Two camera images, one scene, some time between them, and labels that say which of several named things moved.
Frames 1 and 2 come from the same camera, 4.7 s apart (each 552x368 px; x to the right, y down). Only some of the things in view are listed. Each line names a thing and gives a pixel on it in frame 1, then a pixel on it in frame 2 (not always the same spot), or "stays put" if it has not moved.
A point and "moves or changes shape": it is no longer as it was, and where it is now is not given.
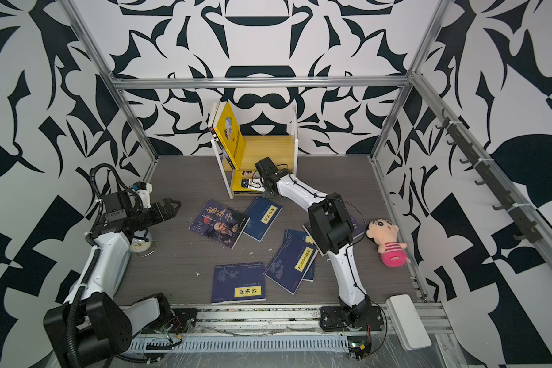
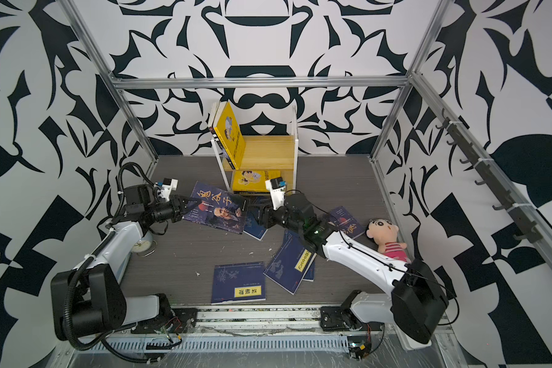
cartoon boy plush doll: x=385 y=234 stays put
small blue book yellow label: x=262 y=215 stays put
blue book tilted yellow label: x=288 y=267 stays put
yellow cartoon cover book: x=227 y=130 stays put
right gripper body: x=266 y=193 -> x=280 y=217
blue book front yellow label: x=238 y=282 stays put
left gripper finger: x=165 y=211 -> x=188 y=207
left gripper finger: x=172 y=205 -> x=190 y=204
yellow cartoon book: x=241 y=179 stays put
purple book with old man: x=220 y=224 moves or changes shape
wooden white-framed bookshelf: x=246 y=179 stays put
